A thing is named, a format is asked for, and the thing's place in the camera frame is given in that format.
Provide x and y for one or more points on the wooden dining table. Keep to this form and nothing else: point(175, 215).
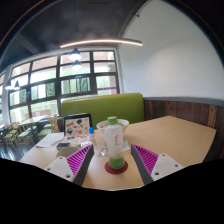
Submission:
point(33, 119)

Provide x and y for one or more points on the green-capped clear drink bottle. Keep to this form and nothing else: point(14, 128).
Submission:
point(115, 143)

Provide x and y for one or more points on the long curved ceiling light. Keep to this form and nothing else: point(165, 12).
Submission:
point(100, 41)

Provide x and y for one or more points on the large dark-framed grid window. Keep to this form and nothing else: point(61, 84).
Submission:
point(43, 76)

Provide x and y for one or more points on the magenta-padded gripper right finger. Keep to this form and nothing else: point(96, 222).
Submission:
point(165, 164)

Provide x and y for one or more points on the green upholstered bench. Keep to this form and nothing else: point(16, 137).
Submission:
point(100, 106)

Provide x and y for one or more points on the white phone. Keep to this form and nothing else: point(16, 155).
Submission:
point(86, 144)

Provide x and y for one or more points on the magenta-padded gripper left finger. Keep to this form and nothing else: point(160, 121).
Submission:
point(61, 165)

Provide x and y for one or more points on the flat round red coaster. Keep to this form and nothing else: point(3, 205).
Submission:
point(116, 170)

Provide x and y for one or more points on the group of dark pendant lamps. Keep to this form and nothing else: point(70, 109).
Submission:
point(75, 55)

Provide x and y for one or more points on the group of wooden green-seat chairs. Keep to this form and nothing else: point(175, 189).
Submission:
point(16, 133)

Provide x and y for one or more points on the colourful printed sheet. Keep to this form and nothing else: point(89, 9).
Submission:
point(78, 139)

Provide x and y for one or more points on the small blue-capped bottle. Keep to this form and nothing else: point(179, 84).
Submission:
point(92, 135)

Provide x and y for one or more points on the white paper sheets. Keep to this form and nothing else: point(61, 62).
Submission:
point(50, 140)

